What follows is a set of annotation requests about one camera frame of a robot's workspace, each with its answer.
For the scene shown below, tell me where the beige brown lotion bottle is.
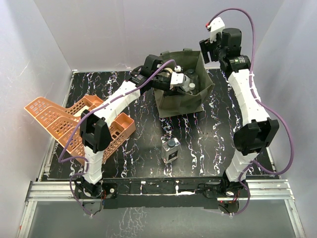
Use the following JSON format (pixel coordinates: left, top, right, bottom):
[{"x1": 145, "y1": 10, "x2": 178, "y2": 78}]
[{"x1": 160, "y1": 67, "x2": 173, "y2": 78}]

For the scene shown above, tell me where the white rectangular lotion bottle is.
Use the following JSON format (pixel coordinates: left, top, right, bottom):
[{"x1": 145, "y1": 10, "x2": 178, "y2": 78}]
[{"x1": 182, "y1": 75, "x2": 191, "y2": 93}]

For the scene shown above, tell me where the olive green canvas bag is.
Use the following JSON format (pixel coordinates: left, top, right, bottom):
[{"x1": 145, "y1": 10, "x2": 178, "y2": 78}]
[{"x1": 154, "y1": 49, "x2": 214, "y2": 118}]

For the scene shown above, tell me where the clear square bottle black cap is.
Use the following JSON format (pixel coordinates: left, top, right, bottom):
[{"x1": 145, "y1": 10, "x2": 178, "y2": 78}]
[{"x1": 185, "y1": 69, "x2": 199, "y2": 84}]

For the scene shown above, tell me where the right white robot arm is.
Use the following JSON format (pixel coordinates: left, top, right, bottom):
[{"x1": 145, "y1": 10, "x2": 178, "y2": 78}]
[{"x1": 200, "y1": 25, "x2": 279, "y2": 197}]

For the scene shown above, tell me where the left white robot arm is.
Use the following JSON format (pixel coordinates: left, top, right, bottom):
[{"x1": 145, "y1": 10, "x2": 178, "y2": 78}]
[{"x1": 75, "y1": 55, "x2": 176, "y2": 198}]

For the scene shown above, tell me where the clear square bottle grey cap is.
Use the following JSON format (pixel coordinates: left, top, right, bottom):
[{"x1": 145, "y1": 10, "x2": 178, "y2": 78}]
[{"x1": 161, "y1": 137, "x2": 181, "y2": 164}]

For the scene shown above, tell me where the orange plastic basket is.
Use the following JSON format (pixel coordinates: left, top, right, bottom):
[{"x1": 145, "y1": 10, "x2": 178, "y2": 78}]
[{"x1": 24, "y1": 95, "x2": 136, "y2": 163}]

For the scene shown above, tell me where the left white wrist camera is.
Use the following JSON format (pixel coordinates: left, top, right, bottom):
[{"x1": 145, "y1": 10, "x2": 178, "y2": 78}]
[{"x1": 170, "y1": 65, "x2": 185, "y2": 89}]

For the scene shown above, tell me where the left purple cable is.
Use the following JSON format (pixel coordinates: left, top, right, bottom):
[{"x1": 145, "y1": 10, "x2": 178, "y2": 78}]
[{"x1": 59, "y1": 59, "x2": 181, "y2": 219}]

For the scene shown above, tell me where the purple cable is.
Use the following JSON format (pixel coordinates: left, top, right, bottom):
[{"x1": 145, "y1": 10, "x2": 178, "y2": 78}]
[
  {"x1": 207, "y1": 8, "x2": 294, "y2": 218},
  {"x1": 59, "y1": 59, "x2": 181, "y2": 219}
]

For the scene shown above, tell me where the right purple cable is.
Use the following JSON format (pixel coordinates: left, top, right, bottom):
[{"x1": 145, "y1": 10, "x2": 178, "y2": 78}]
[{"x1": 207, "y1": 8, "x2": 294, "y2": 218}]

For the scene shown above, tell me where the aluminium frame rail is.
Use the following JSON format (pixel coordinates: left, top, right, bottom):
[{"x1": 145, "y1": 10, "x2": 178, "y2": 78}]
[{"x1": 25, "y1": 177, "x2": 305, "y2": 238}]

